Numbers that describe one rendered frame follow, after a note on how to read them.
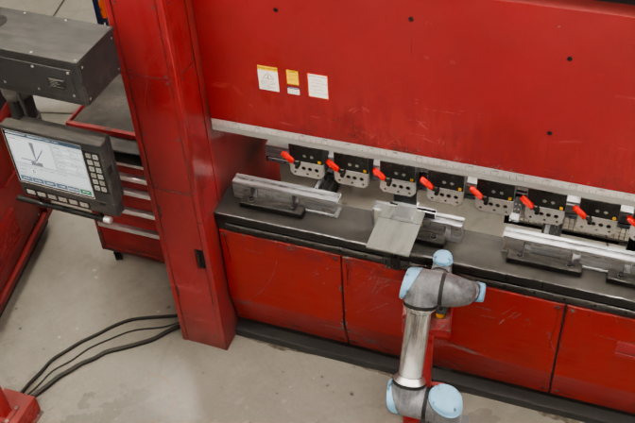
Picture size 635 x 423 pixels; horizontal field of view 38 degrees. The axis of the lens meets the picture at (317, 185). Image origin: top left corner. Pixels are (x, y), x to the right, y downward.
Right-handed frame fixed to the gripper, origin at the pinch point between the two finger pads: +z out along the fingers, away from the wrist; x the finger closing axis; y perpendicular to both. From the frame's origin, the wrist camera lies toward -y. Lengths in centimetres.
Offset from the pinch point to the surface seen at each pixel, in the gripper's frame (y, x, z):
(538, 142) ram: 28, -32, -74
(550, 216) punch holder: 24, -40, -39
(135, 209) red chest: 69, 161, 31
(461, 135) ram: 33, -4, -70
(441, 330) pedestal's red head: -6.7, -1.4, 2.7
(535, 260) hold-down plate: 19.9, -36.9, -15.7
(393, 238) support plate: 16.9, 20.9, -25.4
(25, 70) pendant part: 6, 151, -113
